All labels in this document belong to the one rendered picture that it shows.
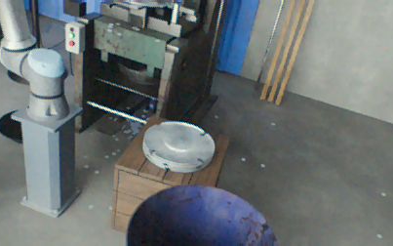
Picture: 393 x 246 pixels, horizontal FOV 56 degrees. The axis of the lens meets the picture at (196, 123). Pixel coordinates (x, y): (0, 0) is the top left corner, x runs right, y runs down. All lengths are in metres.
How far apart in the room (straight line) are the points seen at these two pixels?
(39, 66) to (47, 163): 0.39
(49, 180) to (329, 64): 2.25
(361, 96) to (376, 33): 0.49
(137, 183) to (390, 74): 2.24
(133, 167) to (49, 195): 0.41
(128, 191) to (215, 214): 0.39
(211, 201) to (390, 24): 2.16
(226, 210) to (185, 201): 0.13
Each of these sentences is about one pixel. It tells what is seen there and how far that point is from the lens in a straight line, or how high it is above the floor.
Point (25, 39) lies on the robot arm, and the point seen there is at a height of 0.71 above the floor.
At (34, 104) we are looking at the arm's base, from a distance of 1.45.
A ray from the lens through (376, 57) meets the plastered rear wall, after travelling 3.08.
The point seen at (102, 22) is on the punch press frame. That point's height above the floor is 0.64.
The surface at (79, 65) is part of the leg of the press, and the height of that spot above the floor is 0.41.
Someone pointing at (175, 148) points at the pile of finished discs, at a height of 0.39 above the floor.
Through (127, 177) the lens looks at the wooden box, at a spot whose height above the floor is 0.31.
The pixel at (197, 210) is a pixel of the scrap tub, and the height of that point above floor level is 0.38.
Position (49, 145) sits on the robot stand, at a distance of 1.49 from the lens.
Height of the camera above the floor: 1.24
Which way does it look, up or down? 31 degrees down
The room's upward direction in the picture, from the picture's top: 12 degrees clockwise
